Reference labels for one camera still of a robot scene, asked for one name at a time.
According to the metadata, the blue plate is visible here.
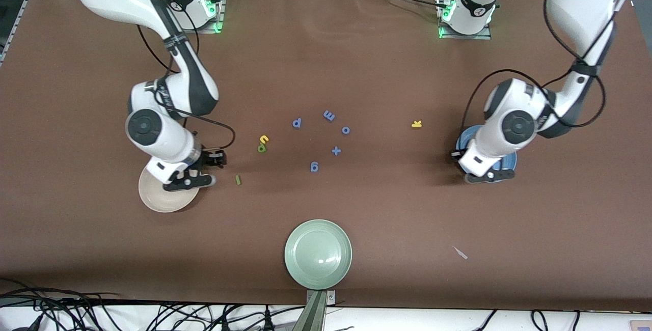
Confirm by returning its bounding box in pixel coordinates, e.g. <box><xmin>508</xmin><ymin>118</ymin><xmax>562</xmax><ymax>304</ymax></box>
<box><xmin>455</xmin><ymin>125</ymin><xmax>518</xmax><ymax>184</ymax></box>

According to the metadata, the beige plate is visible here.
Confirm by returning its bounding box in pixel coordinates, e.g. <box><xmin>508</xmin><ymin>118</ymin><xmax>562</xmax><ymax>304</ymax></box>
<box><xmin>138</xmin><ymin>160</ymin><xmax>200</xmax><ymax>213</ymax></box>

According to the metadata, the brown table cover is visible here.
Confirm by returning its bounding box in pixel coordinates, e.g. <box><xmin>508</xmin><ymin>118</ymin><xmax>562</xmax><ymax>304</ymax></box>
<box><xmin>0</xmin><ymin>0</ymin><xmax>652</xmax><ymax>312</ymax></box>

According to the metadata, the pale green plate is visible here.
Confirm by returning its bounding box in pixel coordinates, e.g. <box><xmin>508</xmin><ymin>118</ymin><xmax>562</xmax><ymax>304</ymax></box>
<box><xmin>284</xmin><ymin>219</ymin><xmax>353</xmax><ymax>290</ymax></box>

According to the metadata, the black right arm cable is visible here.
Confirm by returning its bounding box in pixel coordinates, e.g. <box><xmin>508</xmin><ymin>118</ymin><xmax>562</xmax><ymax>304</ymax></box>
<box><xmin>135</xmin><ymin>0</ymin><xmax>236</xmax><ymax>156</ymax></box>

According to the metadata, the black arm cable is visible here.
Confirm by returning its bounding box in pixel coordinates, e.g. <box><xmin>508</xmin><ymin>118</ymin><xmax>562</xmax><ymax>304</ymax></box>
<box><xmin>135</xmin><ymin>0</ymin><xmax>236</xmax><ymax>156</ymax></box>
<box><xmin>458</xmin><ymin>0</ymin><xmax>640</xmax><ymax>156</ymax></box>

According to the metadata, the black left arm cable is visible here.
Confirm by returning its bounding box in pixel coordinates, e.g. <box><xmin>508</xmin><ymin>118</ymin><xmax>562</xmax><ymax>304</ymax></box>
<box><xmin>458</xmin><ymin>0</ymin><xmax>640</xmax><ymax>156</ymax></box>

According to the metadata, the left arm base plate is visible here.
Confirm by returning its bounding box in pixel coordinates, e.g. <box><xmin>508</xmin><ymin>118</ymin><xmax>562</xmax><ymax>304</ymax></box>
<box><xmin>438</xmin><ymin>0</ymin><xmax>492</xmax><ymax>40</ymax></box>

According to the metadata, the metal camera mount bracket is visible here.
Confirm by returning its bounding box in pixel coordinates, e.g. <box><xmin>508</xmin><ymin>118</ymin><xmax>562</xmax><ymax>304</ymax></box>
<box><xmin>293</xmin><ymin>289</ymin><xmax>337</xmax><ymax>331</ymax></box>

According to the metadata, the black cable bundle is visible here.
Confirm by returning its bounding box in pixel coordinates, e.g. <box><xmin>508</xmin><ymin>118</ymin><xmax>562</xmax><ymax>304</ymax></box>
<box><xmin>0</xmin><ymin>278</ymin><xmax>306</xmax><ymax>331</ymax></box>

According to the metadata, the silver table edge rail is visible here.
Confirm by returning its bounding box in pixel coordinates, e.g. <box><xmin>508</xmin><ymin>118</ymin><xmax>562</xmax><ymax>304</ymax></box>
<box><xmin>0</xmin><ymin>0</ymin><xmax>51</xmax><ymax>67</ymax></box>

